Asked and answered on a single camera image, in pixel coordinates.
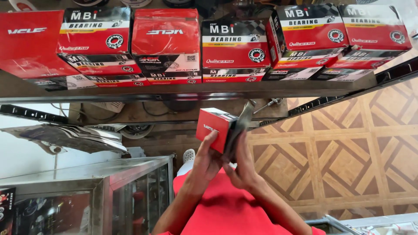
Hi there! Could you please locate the person's right hand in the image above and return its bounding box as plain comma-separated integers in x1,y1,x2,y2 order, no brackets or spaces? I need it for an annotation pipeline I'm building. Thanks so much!
223,130,262,197

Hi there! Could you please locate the person's left hand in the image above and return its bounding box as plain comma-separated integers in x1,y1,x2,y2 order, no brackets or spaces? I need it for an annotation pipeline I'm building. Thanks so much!
188,131,230,194

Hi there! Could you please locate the small red black box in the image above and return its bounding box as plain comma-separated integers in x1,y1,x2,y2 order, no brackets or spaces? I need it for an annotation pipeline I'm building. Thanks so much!
195,101,256,161

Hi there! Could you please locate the person's white clog shoe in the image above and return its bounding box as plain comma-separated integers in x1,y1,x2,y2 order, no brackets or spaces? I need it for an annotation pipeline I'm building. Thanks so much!
182,148,196,164

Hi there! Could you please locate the small metal tool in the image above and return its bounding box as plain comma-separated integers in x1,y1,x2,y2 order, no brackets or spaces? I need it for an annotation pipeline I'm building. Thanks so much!
253,97,284,115

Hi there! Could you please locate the grey metal shelf rack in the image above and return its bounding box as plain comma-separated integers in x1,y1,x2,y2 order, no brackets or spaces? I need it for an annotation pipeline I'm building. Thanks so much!
0,49,418,128

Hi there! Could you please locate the round black white wheel part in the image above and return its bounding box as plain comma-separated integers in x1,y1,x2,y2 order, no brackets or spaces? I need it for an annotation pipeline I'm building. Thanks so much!
118,124,155,140

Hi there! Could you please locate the glass display cabinet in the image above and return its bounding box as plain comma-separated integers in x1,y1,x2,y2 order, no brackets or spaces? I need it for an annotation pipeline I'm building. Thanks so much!
0,155,175,235

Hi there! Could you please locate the white fan housing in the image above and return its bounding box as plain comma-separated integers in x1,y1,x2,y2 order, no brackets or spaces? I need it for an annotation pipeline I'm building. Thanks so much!
90,102,125,113

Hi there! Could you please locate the stack of red bearing boxes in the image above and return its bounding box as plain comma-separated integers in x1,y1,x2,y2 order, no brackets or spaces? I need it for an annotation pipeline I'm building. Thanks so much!
24,3,413,92

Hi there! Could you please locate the metal framed glass counter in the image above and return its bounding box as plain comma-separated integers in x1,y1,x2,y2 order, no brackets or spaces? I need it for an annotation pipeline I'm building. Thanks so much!
304,212,418,235

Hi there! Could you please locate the large plain red carton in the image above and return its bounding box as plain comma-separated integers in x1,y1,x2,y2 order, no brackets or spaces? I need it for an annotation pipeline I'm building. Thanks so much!
0,10,81,79
131,8,201,65

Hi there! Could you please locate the pile of grey papers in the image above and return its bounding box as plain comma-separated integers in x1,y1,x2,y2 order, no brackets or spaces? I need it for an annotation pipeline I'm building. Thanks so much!
0,123,128,156

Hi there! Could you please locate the printed dark carton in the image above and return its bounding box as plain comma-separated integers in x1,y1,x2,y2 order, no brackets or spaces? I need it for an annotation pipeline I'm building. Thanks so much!
0,187,16,235

